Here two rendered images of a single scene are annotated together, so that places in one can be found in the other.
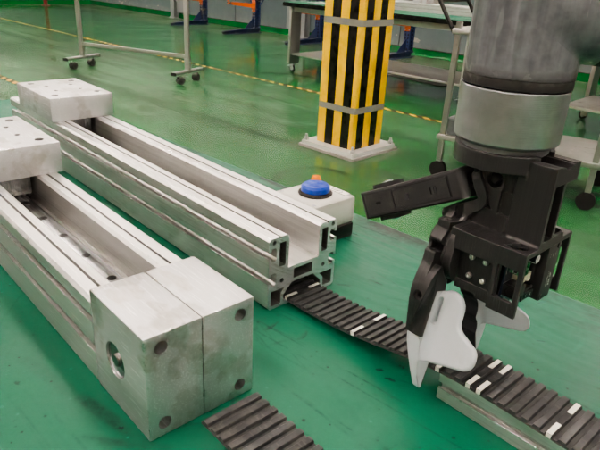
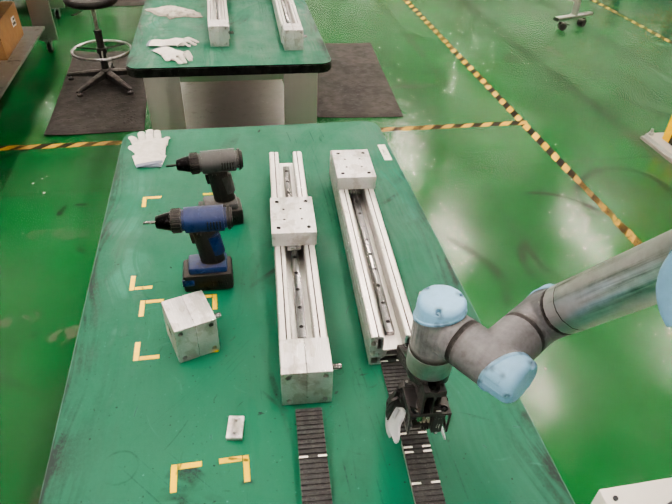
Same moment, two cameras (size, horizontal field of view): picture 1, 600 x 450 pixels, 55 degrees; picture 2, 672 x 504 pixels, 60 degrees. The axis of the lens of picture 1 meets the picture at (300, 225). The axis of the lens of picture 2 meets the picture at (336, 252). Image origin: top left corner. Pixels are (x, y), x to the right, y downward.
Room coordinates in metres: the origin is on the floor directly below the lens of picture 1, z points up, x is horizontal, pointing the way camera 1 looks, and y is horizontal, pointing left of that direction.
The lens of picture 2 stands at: (-0.20, -0.38, 1.74)
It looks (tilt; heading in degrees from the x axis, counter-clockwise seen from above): 38 degrees down; 35
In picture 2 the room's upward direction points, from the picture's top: 3 degrees clockwise
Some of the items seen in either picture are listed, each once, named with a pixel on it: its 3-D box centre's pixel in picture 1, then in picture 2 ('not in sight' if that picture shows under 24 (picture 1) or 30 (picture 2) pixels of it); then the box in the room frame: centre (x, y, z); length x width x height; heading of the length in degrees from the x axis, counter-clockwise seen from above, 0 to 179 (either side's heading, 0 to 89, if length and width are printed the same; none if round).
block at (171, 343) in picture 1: (186, 336); (311, 370); (0.41, 0.09, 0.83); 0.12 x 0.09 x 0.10; 133
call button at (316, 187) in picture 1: (315, 190); not in sight; (0.74, -0.02, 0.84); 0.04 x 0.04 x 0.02
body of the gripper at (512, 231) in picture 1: (498, 221); (425, 393); (0.41, -0.15, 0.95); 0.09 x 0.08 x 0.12; 43
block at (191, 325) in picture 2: not in sight; (196, 324); (0.36, 0.37, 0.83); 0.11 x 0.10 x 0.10; 155
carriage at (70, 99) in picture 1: (65, 105); (352, 172); (1.04, 0.44, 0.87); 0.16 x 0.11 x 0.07; 43
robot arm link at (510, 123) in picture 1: (512, 115); (432, 357); (0.42, -0.15, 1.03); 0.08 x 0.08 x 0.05
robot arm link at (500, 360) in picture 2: not in sight; (498, 356); (0.41, -0.25, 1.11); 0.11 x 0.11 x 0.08; 78
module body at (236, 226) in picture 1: (132, 168); (364, 237); (0.86, 0.27, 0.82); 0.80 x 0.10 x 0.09; 43
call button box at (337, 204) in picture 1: (309, 213); not in sight; (0.74, -0.01, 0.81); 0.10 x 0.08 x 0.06; 133
